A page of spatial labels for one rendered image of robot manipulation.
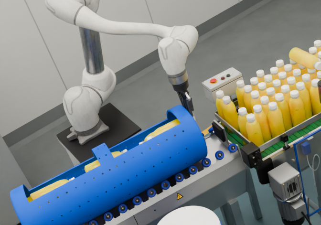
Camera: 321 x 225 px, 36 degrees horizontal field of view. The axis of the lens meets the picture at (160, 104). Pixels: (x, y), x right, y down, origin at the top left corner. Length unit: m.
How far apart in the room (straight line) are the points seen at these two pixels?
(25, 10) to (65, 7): 2.48
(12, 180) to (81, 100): 1.35
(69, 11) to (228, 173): 1.07
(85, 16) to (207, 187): 0.99
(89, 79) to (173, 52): 0.72
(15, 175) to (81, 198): 1.67
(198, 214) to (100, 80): 1.02
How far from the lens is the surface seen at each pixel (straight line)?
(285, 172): 2.38
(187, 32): 2.28
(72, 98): 2.62
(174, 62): 2.15
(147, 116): 4.64
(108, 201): 2.21
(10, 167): 3.75
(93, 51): 2.61
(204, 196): 2.44
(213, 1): 5.76
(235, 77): 2.68
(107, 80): 2.74
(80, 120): 2.66
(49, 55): 4.93
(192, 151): 2.25
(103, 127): 2.74
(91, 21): 2.27
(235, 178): 2.49
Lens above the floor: 2.47
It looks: 31 degrees down
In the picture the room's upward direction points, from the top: 20 degrees counter-clockwise
